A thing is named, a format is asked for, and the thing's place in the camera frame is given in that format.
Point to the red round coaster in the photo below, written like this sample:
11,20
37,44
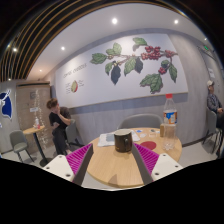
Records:
149,144

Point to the grey chair under seated person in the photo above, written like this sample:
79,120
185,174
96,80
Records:
71,134

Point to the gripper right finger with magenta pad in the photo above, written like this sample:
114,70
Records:
153,166

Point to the seated person with cap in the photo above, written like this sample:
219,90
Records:
215,105

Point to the small round side table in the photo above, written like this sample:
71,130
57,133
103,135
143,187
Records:
34,132

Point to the small clear glass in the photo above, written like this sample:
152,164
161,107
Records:
152,133

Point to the seated person in black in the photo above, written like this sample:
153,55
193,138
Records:
59,118

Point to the blue white wall figure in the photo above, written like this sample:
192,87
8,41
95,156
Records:
6,104

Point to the dark brown mug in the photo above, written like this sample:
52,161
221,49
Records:
123,140

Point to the clear plastic bottle red cap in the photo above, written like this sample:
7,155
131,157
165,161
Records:
170,122

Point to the white papers on table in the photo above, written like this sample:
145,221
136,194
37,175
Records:
107,139

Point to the coffee plant wall mural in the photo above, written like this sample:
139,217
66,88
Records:
128,67

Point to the round wooden table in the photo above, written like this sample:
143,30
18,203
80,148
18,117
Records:
120,170

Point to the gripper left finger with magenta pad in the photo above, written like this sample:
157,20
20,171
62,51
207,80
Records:
73,166

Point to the grey chair at right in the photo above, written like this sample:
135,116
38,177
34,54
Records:
215,122

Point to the grey chair at left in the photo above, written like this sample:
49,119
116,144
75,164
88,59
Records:
19,143

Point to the small bottle on side table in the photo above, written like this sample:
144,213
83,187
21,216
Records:
37,124

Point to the grey chair behind table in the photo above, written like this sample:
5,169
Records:
141,121

